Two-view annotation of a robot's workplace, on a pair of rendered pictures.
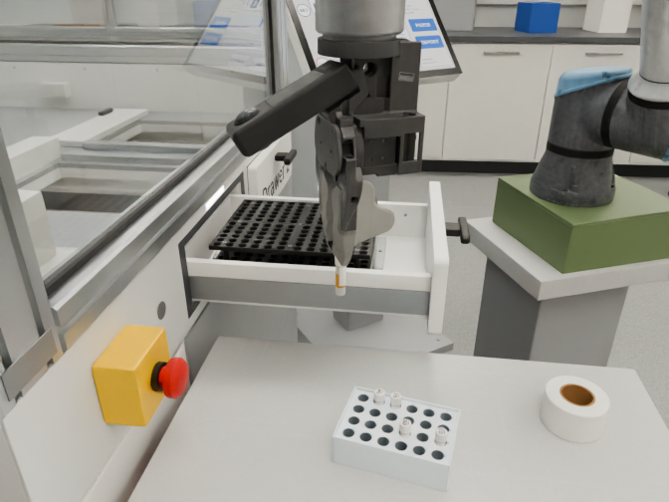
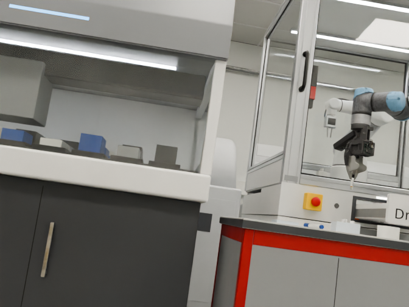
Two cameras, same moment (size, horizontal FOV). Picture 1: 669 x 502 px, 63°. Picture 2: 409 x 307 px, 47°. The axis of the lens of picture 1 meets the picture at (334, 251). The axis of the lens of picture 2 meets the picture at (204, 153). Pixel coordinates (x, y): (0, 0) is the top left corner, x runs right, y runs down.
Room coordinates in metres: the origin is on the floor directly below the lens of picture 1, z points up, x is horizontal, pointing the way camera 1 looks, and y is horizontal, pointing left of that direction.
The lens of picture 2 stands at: (-0.46, -1.70, 0.75)
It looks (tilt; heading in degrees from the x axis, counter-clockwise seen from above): 8 degrees up; 78
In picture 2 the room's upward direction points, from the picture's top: 8 degrees clockwise
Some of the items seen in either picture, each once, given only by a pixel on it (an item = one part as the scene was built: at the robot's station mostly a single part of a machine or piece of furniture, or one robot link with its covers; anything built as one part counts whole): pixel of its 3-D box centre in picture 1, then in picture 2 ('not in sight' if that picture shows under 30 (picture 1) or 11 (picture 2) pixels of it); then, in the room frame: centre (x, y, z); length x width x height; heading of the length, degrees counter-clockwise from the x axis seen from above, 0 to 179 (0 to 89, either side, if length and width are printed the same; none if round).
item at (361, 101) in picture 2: not in sight; (363, 102); (0.50, -0.02, 1.28); 0.09 x 0.08 x 0.11; 127
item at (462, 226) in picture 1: (455, 229); not in sight; (0.72, -0.17, 0.91); 0.07 x 0.04 x 0.01; 172
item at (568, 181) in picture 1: (575, 167); not in sight; (0.99, -0.45, 0.91); 0.15 x 0.15 x 0.10
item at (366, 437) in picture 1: (397, 435); (344, 228); (0.45, -0.07, 0.78); 0.12 x 0.08 x 0.04; 71
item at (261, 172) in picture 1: (272, 171); not in sight; (1.07, 0.13, 0.87); 0.29 x 0.02 x 0.11; 172
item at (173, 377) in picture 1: (170, 376); (315, 201); (0.43, 0.16, 0.88); 0.04 x 0.03 x 0.04; 172
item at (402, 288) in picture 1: (295, 245); (397, 215); (0.75, 0.06, 0.86); 0.40 x 0.26 x 0.06; 82
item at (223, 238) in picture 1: (300, 243); not in sight; (0.75, 0.05, 0.87); 0.22 x 0.18 x 0.06; 82
